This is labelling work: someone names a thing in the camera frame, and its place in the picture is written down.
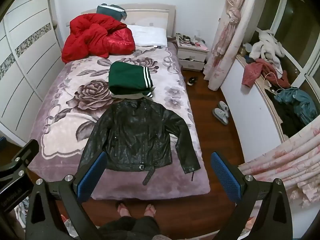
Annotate black leather jacket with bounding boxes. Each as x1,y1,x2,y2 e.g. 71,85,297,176
79,99,201,186

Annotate person's left foot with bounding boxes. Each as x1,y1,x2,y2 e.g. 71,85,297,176
116,202,131,217

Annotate person's foot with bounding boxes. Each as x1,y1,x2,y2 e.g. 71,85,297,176
116,202,131,217
143,202,157,217

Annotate white bed headboard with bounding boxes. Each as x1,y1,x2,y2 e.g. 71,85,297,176
81,4,177,48

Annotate person's right foot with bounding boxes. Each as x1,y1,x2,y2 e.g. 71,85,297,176
143,202,157,217

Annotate purple floral blanket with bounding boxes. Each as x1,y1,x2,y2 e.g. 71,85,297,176
29,47,210,200

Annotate black garment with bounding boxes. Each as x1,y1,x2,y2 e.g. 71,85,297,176
265,87,304,138

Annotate white nightstand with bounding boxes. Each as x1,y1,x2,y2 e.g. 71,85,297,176
177,41,210,72

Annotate white window frame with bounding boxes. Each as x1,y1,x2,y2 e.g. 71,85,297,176
255,0,320,85

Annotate pile of small trinkets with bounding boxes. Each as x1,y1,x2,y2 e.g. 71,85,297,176
176,33,208,47

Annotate grey slipper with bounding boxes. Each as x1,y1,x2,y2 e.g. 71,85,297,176
212,108,229,125
218,101,229,117

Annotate white pillow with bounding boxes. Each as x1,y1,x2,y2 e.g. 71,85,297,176
127,25,168,48

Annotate white fluffy garment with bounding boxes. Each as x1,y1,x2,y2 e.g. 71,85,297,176
249,30,285,73

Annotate white wardrobe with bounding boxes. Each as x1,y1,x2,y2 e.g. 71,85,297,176
0,0,63,145

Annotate pink garment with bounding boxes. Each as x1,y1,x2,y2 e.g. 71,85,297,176
241,59,290,88

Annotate person's dark trousers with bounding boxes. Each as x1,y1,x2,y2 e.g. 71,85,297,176
99,215,161,240

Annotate dark green folded garment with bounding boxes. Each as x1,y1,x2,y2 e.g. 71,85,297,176
97,4,127,22

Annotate teal garment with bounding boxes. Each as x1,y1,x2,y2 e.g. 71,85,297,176
274,87,318,125

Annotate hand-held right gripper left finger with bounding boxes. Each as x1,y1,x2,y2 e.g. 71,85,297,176
25,151,108,240

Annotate red duvet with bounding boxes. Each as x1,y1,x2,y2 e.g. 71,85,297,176
61,13,136,64

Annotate tied pink floral curtain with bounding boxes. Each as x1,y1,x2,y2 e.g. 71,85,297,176
203,0,253,90

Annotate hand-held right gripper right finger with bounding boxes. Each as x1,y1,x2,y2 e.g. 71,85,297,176
211,151,293,240

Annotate loose pink floral curtain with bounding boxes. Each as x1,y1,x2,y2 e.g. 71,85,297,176
237,124,320,230

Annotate green garment with white stripes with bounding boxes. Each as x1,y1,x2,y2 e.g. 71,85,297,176
109,62,155,98

